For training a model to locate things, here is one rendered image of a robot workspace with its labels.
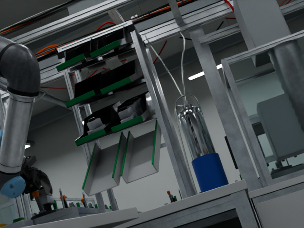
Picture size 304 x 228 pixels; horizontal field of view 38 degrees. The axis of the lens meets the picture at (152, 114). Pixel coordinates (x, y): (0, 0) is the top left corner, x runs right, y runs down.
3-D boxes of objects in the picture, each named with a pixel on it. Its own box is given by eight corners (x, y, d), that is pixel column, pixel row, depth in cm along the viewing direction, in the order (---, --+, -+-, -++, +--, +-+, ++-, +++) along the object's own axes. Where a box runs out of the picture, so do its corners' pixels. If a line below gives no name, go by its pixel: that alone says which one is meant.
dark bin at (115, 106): (106, 134, 165) (97, 116, 164) (77, 146, 169) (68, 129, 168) (126, 116, 192) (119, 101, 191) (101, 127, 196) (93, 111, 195)
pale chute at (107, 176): (119, 185, 158) (112, 176, 156) (88, 197, 162) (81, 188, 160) (127, 140, 182) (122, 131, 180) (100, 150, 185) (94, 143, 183)
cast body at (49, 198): (48, 202, 170) (44, 185, 172) (37, 206, 171) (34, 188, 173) (57, 203, 178) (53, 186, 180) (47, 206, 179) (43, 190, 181)
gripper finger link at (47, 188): (50, 202, 172) (34, 190, 167) (51, 191, 176) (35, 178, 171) (57, 199, 171) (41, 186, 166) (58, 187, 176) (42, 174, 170)
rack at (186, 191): (192, 202, 164) (132, 17, 186) (101, 232, 168) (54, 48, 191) (198, 204, 184) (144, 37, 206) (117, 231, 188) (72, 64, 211)
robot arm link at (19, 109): (57, 54, 135) (29, 195, 149) (32, 44, 140) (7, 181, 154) (29, 54, 125) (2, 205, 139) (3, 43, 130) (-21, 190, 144)
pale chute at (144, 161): (159, 172, 156) (153, 163, 154) (126, 184, 160) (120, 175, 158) (162, 127, 180) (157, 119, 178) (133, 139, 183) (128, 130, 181)
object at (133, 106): (139, 118, 173) (131, 102, 172) (129, 122, 174) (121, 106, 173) (144, 113, 181) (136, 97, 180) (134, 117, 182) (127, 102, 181)
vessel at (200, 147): (215, 151, 237) (193, 87, 248) (190, 159, 239) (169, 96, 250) (217, 154, 250) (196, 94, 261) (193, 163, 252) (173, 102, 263)
